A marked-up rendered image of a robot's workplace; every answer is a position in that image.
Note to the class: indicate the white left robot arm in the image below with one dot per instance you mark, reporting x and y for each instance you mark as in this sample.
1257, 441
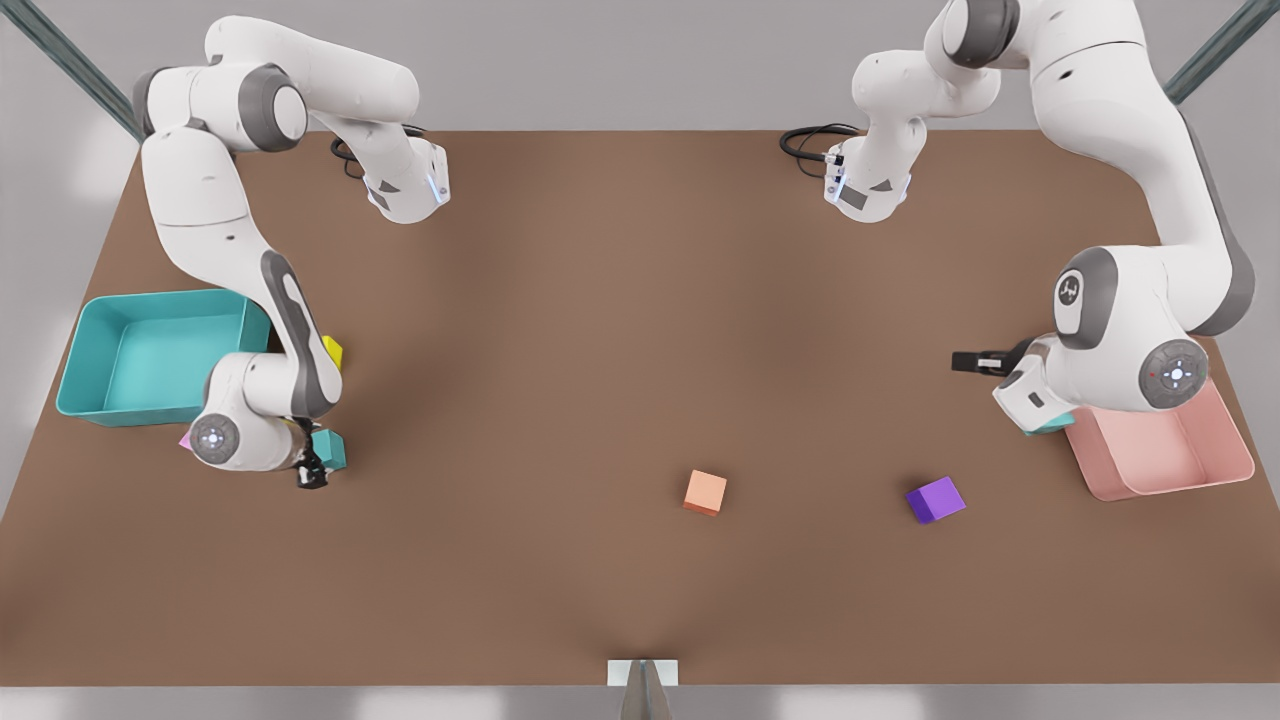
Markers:
1110, 150

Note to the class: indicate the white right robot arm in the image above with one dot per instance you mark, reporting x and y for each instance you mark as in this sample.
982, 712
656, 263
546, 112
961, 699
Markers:
200, 200

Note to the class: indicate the teal blue cube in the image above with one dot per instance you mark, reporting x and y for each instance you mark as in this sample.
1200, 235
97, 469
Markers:
1050, 425
330, 450

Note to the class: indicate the yellow cube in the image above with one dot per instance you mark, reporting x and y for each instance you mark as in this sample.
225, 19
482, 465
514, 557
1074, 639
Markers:
333, 352

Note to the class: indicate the purple cube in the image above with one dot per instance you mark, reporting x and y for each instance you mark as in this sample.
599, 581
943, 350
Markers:
936, 500

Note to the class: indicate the teal plastic tray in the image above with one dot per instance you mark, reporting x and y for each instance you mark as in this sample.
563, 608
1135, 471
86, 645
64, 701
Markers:
150, 360

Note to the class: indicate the pink plastic tray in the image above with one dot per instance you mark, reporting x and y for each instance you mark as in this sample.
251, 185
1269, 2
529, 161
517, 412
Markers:
1170, 450

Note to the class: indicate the orange cube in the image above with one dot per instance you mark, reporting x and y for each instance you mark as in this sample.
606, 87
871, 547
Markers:
706, 492

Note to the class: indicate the silver post foot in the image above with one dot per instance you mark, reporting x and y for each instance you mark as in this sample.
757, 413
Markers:
618, 673

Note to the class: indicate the silver frame post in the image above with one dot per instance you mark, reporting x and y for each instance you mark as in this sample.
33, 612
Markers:
70, 65
1220, 50
646, 695

